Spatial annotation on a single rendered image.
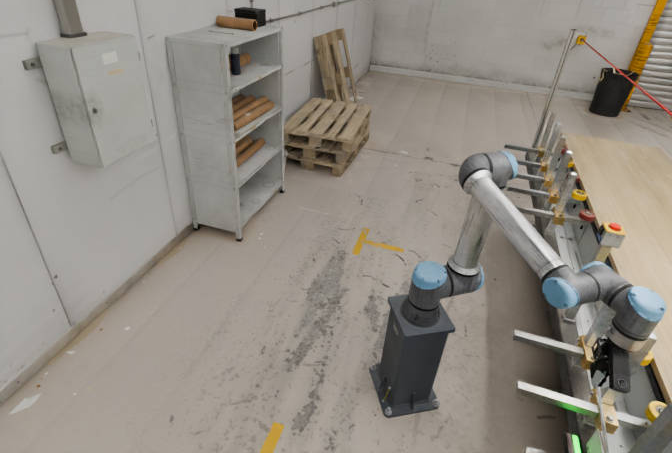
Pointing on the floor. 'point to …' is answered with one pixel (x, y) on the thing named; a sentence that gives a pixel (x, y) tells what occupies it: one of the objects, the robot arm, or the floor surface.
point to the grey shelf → (236, 184)
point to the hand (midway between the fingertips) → (597, 387)
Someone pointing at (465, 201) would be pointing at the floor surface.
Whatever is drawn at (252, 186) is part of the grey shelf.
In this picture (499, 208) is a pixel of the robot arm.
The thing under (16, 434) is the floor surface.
